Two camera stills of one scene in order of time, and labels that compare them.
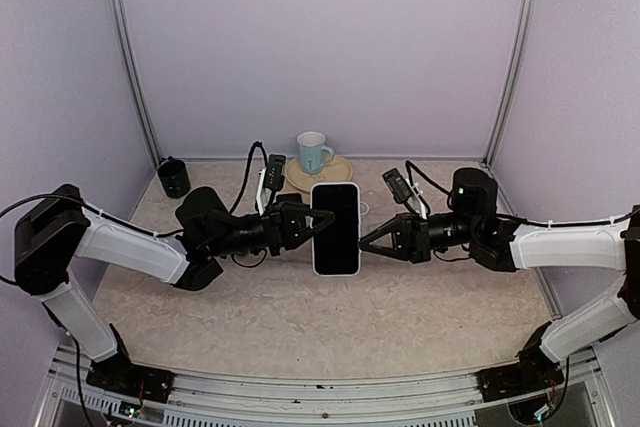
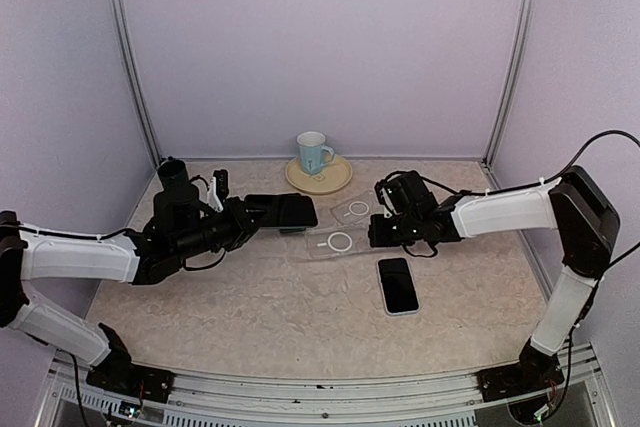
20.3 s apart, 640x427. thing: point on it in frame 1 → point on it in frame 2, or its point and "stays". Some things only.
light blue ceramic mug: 313,153 stays
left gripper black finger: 330,218 → 249,220
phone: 336,246 → 398,285
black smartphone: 336,245 → 398,286
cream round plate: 338,170 stays
